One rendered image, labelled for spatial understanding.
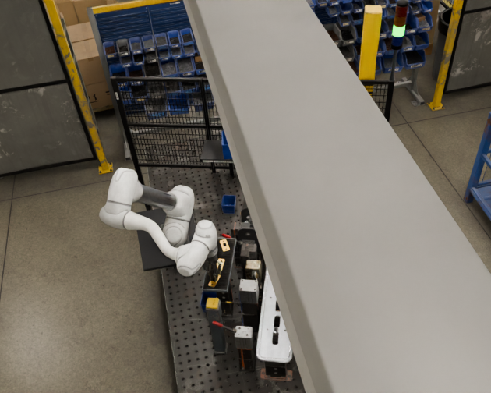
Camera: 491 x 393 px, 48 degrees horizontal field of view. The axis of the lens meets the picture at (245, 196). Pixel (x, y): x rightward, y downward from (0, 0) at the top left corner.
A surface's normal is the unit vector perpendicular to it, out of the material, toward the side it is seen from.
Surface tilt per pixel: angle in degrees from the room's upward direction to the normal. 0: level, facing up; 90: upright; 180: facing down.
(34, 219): 0
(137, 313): 0
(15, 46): 91
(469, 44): 90
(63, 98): 91
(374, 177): 0
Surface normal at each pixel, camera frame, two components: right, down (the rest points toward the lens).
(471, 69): 0.26, 0.65
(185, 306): -0.07, -0.71
